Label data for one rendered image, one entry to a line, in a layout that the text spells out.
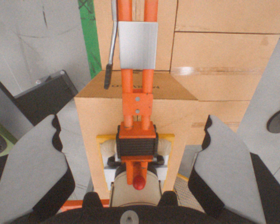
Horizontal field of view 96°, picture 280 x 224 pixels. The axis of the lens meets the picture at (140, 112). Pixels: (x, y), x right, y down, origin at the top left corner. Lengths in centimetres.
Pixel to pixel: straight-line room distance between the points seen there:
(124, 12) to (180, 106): 32
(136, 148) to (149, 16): 26
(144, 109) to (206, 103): 77
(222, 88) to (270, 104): 128
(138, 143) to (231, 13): 81
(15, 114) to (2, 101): 8
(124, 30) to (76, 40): 119
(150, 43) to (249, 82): 93
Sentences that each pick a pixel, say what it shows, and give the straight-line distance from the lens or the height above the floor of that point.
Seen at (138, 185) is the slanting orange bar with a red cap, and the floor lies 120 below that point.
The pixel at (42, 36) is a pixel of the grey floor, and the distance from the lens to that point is 153.
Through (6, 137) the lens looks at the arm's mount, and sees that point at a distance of 96.
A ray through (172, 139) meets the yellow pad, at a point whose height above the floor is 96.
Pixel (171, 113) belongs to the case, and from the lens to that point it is 45.
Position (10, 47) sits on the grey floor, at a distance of 171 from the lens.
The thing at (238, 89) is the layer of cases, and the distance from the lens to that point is 107.
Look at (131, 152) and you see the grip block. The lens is 34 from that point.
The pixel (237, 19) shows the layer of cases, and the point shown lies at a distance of 95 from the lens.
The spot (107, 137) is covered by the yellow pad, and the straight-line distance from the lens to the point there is 48.
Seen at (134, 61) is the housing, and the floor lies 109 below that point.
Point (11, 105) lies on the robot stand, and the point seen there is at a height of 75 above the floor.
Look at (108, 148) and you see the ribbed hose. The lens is 43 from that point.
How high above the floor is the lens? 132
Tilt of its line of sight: 61 degrees down
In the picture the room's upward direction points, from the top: 174 degrees clockwise
